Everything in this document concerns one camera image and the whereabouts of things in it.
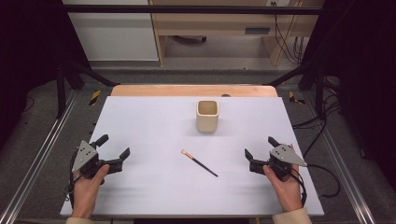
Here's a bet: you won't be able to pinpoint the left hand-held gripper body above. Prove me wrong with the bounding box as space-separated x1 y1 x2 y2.
71 139 124 185

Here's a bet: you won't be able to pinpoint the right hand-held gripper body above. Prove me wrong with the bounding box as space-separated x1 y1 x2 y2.
248 143 308 182

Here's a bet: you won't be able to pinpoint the beige square cup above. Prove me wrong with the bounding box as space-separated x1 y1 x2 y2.
195 99 220 134

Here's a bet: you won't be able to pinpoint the person's right hand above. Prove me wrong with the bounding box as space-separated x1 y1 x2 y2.
262 144 304 214

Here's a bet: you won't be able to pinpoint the person's left hand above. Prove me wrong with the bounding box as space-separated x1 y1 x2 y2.
72 163 110 218

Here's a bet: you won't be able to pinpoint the yellow-black floor tape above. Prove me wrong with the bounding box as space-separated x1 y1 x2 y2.
89 90 103 106
288 91 306 105

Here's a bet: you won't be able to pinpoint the white table board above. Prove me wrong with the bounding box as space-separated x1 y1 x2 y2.
60 95 325 218

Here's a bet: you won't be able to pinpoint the black metal stand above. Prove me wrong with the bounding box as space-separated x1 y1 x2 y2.
55 59 120 119
264 59 329 121

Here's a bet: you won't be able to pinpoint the wooden table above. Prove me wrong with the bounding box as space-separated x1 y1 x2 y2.
110 84 278 98

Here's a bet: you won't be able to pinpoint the white cabinet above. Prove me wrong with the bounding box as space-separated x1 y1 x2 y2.
62 0 160 62

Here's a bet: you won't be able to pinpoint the black curtain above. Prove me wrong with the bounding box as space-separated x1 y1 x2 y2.
0 0 92 150
298 0 396 183

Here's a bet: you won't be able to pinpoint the dark object under desk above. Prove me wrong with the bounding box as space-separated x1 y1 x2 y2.
172 35 207 44

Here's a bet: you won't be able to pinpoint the light wooden desk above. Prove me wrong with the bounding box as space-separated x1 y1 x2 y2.
148 0 325 67

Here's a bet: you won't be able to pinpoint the left hand-held gripper cable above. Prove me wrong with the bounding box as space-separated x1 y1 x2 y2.
64 152 79 208

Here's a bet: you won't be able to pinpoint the hand-held gripper cable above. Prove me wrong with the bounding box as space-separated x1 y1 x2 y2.
64 152 79 208
289 162 341 208

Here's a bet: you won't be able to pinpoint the right hand-held gripper cable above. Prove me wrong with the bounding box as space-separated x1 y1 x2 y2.
289 162 341 208

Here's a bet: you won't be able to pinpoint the black floor cables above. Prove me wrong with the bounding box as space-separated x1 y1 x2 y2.
292 77 342 160

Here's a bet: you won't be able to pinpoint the aluminium floor rail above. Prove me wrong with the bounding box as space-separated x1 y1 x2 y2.
0 90 78 224
303 92 378 224

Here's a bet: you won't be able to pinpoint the hanging black cables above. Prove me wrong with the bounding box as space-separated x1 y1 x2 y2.
270 1 308 65

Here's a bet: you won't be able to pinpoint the black horizontal frame bar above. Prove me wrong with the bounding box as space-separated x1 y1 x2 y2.
62 4 325 16

